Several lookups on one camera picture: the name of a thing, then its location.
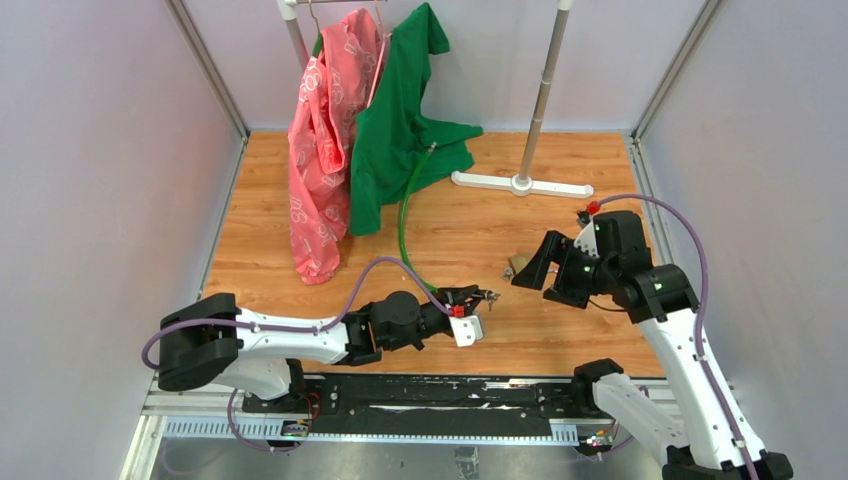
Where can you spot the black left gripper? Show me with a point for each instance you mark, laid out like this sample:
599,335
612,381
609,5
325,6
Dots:
457,299

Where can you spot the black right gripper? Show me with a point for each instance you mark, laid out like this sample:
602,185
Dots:
558,248

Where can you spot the brass padlock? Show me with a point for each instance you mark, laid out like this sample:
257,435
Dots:
515,264

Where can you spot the green cable lock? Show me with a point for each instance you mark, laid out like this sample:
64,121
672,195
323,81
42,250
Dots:
403,212

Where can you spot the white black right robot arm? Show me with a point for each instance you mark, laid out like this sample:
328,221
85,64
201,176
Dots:
610,256

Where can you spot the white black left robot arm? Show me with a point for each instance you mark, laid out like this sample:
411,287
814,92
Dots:
215,342

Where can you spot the white clothes rack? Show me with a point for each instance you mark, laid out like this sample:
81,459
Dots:
522,184

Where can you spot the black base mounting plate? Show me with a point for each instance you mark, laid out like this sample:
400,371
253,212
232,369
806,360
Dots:
434,405

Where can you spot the green t-shirt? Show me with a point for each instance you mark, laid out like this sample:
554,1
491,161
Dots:
394,136

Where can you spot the pink patterned garment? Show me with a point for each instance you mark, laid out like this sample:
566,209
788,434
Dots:
333,91

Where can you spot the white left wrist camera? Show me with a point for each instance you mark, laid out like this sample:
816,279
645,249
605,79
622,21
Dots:
467,330

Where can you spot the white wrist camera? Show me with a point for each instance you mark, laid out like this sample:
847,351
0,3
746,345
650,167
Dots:
467,330
586,241

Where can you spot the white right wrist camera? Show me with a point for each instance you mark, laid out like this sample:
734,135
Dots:
586,241

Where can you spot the aluminium frame rail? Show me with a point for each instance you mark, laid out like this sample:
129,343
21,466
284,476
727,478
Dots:
204,435

